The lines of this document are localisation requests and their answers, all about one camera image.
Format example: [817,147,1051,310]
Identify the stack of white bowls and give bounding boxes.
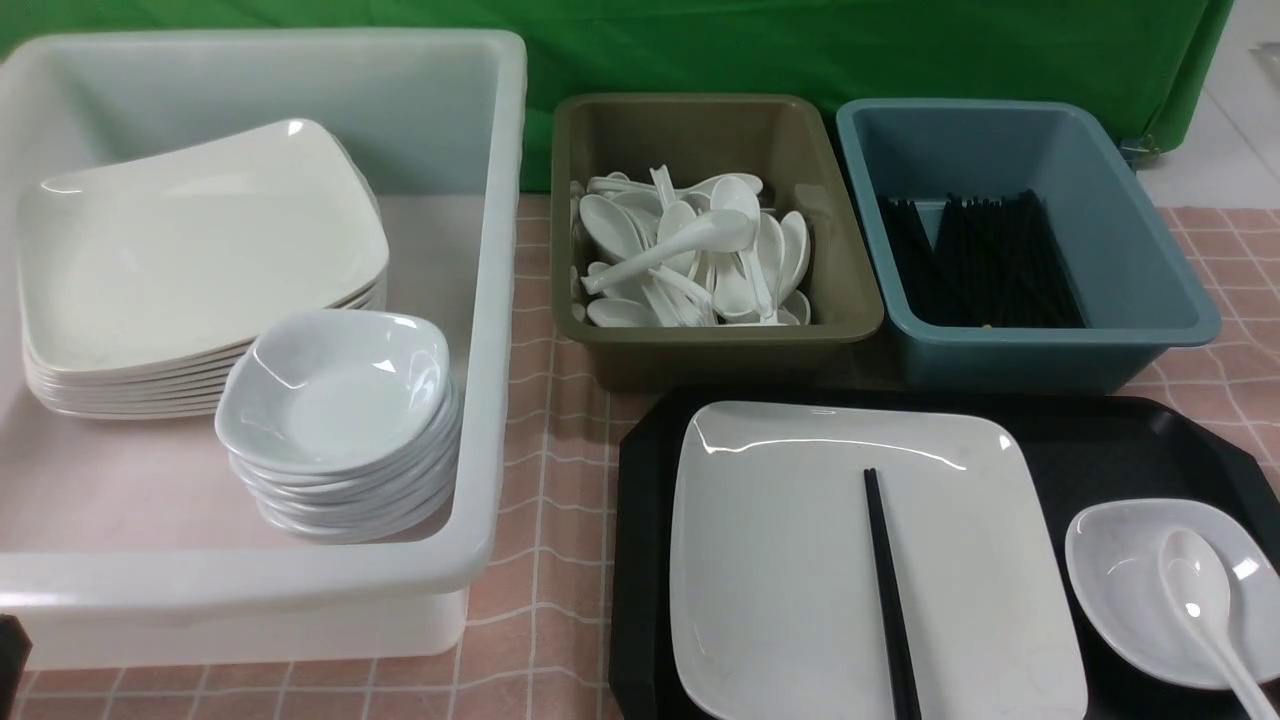
[227,384,465,544]

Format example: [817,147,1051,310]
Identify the green backdrop cloth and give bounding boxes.
[1,1,1233,192]

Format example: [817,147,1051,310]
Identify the pile of black chopsticks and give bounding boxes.
[877,190,1088,329]

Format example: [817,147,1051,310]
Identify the blue plastic bin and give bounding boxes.
[836,97,1221,395]

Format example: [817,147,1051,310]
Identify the black serving tray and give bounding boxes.
[607,386,1277,719]

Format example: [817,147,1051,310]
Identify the black chopstick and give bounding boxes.
[864,468,916,720]
[870,468,923,720]

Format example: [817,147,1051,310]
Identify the white bowl on tray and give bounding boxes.
[1064,498,1279,691]

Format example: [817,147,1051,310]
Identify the stack of white plates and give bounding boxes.
[18,261,387,419]

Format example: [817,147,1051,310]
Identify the large white plastic bin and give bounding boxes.
[3,28,527,671]

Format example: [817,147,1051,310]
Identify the white spoon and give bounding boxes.
[581,210,754,293]
[1158,527,1277,719]

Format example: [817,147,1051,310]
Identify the pile of white spoons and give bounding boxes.
[570,167,814,328]

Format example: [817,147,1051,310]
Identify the black object at edge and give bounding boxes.
[0,614,33,719]

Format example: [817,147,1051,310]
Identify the top white small bowl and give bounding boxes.
[214,309,462,475]

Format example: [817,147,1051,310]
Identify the white square rice plate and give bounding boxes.
[669,401,1088,719]

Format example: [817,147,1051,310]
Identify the olive green plastic bin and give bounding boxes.
[550,94,902,395]

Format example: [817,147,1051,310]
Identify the top white square plate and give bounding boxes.
[15,118,390,374]

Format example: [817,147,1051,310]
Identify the pink checkered tablecloth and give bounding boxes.
[13,195,1277,719]

